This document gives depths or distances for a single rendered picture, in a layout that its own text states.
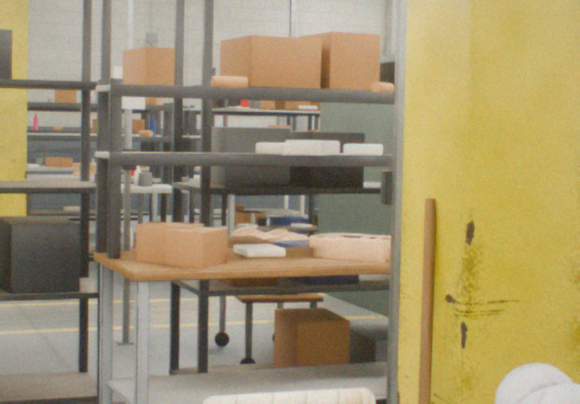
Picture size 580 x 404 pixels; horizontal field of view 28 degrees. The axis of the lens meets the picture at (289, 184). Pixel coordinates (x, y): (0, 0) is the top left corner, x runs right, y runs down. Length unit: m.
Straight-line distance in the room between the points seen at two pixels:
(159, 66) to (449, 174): 3.08
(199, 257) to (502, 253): 2.74
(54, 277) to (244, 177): 1.10
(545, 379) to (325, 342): 4.86
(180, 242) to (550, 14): 2.87
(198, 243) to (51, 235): 1.15
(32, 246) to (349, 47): 1.96
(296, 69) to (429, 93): 3.80
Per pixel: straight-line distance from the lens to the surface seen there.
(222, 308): 7.76
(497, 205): 2.17
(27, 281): 5.73
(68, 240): 5.75
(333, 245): 5.19
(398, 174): 4.74
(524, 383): 1.37
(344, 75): 6.16
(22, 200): 9.96
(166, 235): 4.86
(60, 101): 10.85
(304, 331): 6.15
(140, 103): 7.78
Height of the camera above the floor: 1.50
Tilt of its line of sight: 3 degrees down
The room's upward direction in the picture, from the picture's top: 1 degrees clockwise
